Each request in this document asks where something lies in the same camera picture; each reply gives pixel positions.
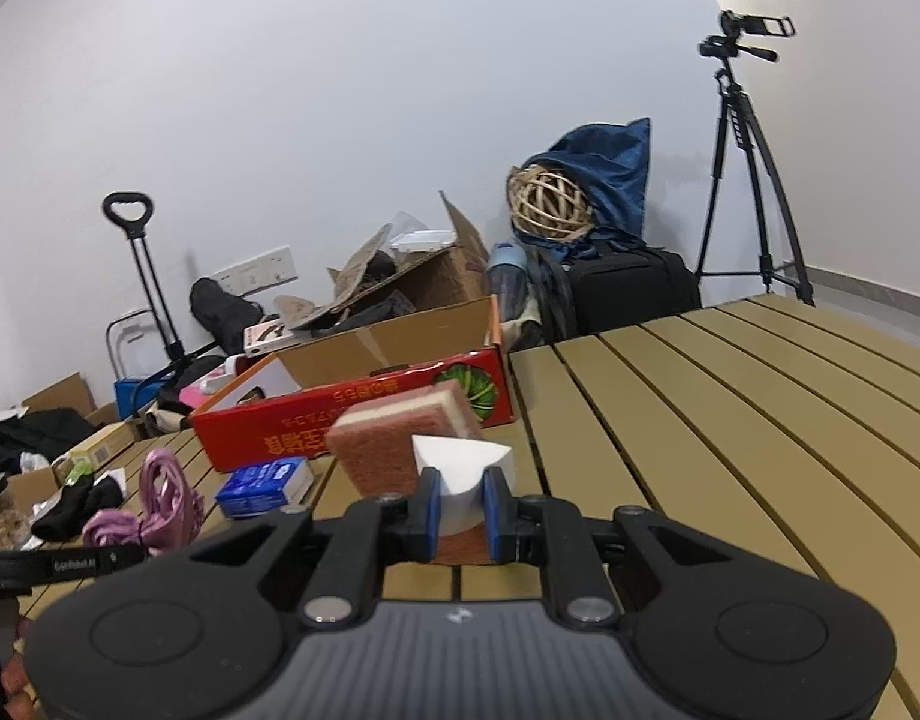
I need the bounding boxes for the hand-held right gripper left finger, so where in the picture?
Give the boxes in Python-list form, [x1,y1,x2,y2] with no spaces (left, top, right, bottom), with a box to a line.
[190,469,440,627]

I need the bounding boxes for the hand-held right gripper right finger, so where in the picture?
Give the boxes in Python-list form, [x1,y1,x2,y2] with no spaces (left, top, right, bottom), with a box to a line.
[484,467,738,629]

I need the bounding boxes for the white foam cylinder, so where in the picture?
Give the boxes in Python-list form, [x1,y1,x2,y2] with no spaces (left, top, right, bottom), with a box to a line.
[411,433,515,537]

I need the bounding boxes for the pink layered sponge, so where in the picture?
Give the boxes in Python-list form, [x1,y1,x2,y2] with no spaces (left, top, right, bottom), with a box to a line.
[325,379,483,563]

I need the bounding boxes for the pink satin scrunchie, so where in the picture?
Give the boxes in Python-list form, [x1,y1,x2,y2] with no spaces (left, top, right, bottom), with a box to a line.
[81,448,206,557]

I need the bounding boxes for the small beige packet box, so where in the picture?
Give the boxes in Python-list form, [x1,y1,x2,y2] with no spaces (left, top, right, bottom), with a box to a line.
[70,422,142,466]

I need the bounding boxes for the black clothes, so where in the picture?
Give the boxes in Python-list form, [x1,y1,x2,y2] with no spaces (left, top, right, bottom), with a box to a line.
[0,409,94,473]

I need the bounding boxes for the blue tissue pack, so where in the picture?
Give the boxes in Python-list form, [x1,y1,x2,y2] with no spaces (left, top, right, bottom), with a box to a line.
[215,456,315,520]

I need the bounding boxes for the large brown cardboard boxes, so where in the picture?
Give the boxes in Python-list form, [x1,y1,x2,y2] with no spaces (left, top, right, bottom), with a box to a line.
[0,373,101,481]

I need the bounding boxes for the red cardboard box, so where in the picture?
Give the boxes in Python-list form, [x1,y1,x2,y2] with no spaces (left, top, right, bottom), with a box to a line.
[190,296,515,473]

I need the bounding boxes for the blue plastic crate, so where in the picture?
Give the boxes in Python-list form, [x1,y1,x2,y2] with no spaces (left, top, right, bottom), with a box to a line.
[115,375,165,421]

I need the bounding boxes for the pink packet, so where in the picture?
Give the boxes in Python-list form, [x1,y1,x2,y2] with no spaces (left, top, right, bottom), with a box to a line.
[179,371,240,406]

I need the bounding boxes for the open brown cardboard box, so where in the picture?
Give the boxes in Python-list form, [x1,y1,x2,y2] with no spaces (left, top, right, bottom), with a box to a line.
[276,191,498,338]

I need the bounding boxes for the blue water bottle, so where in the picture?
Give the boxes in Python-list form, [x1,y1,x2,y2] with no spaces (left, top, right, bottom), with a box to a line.
[488,241,532,316]

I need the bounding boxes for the small white brown box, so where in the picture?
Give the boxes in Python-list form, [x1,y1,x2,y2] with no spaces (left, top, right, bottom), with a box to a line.
[242,319,300,357]

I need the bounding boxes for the black suitcase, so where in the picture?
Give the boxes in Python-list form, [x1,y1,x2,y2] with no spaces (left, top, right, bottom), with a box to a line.
[539,246,702,342]

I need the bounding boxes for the folding slatted camping table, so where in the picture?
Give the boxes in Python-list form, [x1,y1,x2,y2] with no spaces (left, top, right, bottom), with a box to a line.
[0,292,920,720]

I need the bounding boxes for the white plastic container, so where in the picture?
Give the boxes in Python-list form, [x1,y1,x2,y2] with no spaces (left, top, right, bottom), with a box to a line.
[389,229,457,252]

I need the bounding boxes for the black fabric bag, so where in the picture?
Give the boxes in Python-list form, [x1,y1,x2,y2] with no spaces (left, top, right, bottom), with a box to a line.
[188,277,266,353]

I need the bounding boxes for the wicker ball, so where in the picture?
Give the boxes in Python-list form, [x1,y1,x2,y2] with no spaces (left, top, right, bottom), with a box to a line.
[507,163,596,242]

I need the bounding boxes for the blue cloth bag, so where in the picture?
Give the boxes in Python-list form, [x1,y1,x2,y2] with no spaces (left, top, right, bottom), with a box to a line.
[539,118,652,248]

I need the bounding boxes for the black tripod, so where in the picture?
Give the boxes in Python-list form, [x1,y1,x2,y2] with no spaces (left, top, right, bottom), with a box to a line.
[692,64,815,306]

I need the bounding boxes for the white wall socket strip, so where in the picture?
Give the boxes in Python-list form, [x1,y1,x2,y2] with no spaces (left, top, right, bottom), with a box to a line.
[212,244,296,293]

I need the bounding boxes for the black trolley handle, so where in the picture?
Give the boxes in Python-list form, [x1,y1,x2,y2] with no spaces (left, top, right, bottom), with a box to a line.
[102,193,187,365]

